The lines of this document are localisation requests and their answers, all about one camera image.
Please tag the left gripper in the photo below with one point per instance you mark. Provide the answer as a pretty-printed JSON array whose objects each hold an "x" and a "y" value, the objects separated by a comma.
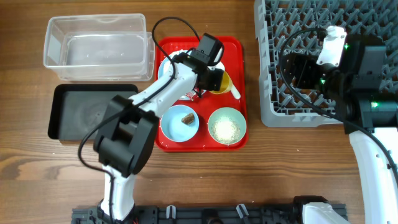
[{"x": 216, "y": 83}]

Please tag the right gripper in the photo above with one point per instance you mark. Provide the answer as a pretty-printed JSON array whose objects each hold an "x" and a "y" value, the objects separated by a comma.
[{"x": 305, "y": 63}]

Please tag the yellow plastic cup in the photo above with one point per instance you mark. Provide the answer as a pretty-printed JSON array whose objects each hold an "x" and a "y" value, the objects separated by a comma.
[{"x": 225, "y": 84}]

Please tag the red snack wrapper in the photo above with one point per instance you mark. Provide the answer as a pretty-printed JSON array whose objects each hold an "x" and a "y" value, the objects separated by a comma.
[{"x": 194, "y": 94}]

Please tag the white napkin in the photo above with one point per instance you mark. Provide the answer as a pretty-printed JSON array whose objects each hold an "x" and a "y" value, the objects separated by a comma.
[{"x": 222, "y": 63}]

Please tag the white plastic spoon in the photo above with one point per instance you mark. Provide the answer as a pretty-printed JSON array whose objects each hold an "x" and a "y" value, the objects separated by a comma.
[{"x": 235, "y": 92}]

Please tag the brown food scrap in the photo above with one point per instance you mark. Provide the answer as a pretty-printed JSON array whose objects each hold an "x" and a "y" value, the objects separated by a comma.
[{"x": 188, "y": 119}]

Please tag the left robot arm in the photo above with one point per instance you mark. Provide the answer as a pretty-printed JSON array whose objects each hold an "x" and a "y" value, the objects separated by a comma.
[{"x": 126, "y": 135}]

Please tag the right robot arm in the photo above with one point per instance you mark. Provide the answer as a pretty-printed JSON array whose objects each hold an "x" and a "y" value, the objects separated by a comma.
[{"x": 349, "y": 72}]

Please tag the grey dishwasher rack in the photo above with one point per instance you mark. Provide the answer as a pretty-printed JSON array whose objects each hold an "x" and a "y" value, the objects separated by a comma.
[{"x": 275, "y": 21}]

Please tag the red serving tray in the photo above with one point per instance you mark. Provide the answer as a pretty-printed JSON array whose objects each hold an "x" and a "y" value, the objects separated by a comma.
[{"x": 233, "y": 62}]

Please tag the light blue plate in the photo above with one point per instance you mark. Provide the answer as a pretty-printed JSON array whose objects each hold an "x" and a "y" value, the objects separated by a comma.
[{"x": 162, "y": 70}]

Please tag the green bowl with rice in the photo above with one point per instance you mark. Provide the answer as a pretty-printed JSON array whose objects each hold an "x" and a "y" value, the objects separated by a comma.
[{"x": 227, "y": 126}]

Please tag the light blue bowl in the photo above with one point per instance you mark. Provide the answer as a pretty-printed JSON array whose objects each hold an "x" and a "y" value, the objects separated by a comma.
[{"x": 174, "y": 128}]

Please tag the clear plastic bin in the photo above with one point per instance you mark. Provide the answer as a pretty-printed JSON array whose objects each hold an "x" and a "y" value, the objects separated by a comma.
[{"x": 100, "y": 47}]

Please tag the black plastic tray bin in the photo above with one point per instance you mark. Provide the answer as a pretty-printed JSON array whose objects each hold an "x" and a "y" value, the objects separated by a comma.
[{"x": 78, "y": 108}]

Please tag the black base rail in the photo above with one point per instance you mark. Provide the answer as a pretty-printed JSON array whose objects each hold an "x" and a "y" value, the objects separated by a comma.
[{"x": 197, "y": 215}]

